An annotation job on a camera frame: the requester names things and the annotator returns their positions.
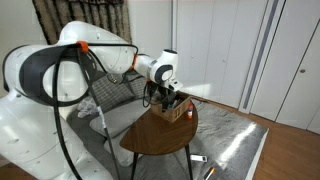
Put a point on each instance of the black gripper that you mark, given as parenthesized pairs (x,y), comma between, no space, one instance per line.
(167,96)

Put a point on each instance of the cardboard box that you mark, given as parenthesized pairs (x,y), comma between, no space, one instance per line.
(178,108)

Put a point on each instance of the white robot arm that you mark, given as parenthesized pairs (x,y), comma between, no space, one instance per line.
(43,79)

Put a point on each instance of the orange capped glue stick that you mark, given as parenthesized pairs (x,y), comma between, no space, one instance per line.
(190,111)

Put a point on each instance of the round wooden side table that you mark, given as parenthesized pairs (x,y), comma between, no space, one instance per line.
(152,135)

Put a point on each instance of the grey checkered cushion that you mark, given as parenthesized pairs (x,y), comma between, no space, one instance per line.
(111,95)

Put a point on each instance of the grey pillow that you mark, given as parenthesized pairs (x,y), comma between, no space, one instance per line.
(120,118)

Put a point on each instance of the white remote on rug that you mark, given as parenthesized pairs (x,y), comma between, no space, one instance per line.
(198,158)

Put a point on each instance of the grey shaggy rug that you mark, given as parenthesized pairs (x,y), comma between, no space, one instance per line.
(231,143)

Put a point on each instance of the crumpled white plastic bag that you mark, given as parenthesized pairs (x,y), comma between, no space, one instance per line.
(87,107)

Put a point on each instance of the orange tipped marker on rug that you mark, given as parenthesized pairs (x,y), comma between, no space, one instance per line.
(209,173)

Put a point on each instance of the white closet doors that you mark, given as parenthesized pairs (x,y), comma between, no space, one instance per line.
(258,56)

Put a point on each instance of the woven wall hanging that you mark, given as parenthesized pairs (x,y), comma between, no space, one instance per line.
(112,15)

